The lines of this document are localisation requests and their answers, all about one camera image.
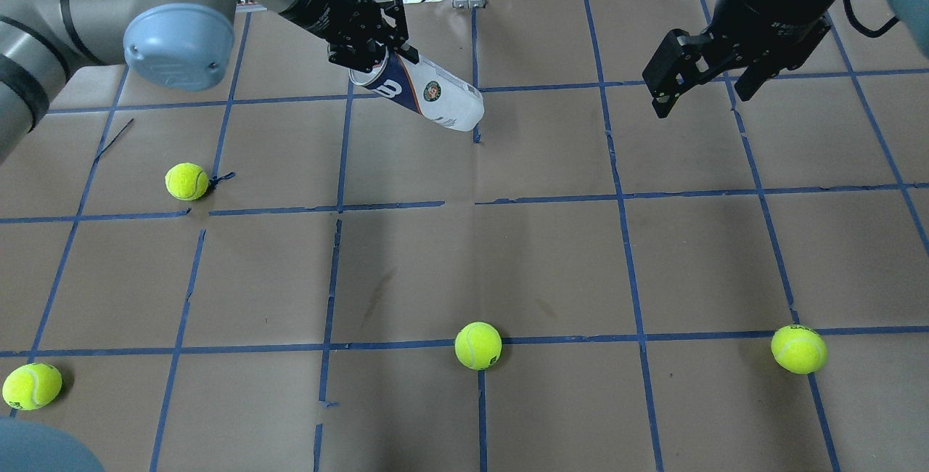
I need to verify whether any tennis ball near torn tape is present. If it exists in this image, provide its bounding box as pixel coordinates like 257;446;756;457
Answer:
165;162;210;201

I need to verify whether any tennis ball near base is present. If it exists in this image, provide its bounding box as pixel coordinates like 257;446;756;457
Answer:
770;324;829;374
2;362;63;410

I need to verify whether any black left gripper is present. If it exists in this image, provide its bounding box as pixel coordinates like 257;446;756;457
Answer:
323;0;420;73

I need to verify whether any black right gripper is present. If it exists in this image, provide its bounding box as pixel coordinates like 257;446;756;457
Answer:
642;7;832;118

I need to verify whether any brown paper table cover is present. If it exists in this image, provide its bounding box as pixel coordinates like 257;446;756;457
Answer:
2;0;927;471

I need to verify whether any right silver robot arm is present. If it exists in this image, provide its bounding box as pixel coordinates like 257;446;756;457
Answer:
642;0;928;118

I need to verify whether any clear tennis ball can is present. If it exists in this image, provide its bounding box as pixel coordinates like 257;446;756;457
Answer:
349;49;485;132

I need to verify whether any middle tennis ball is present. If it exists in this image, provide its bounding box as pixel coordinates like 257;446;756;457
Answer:
454;321;502;370

